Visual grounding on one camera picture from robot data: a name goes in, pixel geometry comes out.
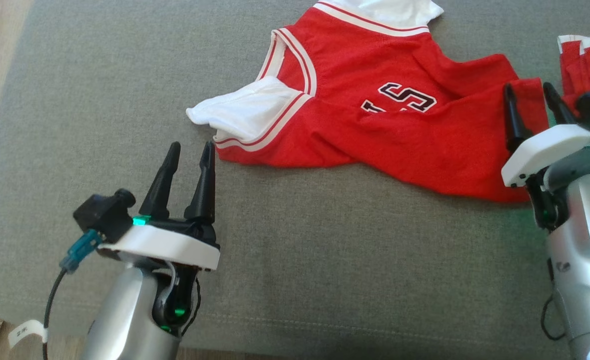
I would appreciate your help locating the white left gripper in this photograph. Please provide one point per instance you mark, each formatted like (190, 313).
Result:
(170, 247)

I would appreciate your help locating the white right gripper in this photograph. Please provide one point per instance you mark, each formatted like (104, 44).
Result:
(550, 150)

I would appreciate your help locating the red basketball jersey white sleeves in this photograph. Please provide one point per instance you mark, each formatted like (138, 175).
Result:
(375, 140)

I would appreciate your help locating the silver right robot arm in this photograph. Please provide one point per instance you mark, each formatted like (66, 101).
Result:
(585, 260)

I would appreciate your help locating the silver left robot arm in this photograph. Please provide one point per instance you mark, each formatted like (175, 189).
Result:
(125, 315)

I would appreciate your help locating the large grey sofa seat cushion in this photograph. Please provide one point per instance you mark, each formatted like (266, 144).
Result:
(325, 265)

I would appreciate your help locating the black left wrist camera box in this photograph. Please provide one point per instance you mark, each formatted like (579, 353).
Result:
(102, 215)

